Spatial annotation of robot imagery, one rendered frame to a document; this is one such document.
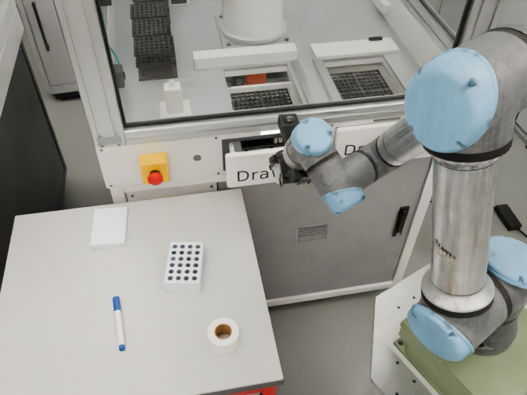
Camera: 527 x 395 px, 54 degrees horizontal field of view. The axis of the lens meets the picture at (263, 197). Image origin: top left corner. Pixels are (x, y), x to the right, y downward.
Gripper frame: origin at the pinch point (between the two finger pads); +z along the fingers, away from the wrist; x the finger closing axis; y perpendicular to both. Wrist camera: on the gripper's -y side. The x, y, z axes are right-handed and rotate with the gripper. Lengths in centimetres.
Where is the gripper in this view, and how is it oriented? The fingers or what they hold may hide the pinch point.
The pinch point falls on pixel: (284, 164)
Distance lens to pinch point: 133.2
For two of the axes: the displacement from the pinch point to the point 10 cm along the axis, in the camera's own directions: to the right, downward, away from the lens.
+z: -1.2, 1.7, 9.8
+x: 9.8, -1.2, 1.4
